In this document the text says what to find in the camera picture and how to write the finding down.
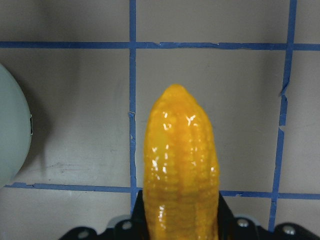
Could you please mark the yellow plastic corn cob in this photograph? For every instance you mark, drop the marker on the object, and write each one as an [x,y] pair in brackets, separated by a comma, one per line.
[181,170]

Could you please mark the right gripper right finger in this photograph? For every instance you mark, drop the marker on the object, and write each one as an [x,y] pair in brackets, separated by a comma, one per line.
[233,227]

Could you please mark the pale green cooking pot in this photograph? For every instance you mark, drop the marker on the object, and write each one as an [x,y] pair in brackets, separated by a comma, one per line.
[16,127]

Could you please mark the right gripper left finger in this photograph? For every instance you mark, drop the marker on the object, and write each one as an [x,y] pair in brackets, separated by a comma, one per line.
[134,228]

